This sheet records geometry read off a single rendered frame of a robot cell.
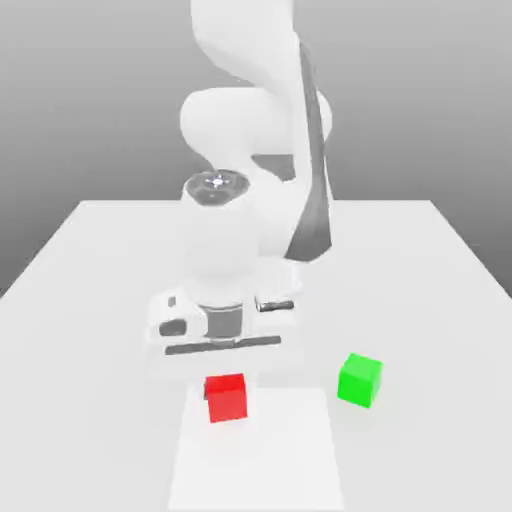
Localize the small red cube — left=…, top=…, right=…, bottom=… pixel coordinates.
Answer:
left=203, top=372, right=249, bottom=424

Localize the small green cube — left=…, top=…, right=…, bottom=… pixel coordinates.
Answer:
left=336, top=352, right=384, bottom=410

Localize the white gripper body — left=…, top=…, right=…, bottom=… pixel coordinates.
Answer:
left=144, top=330, right=298, bottom=386

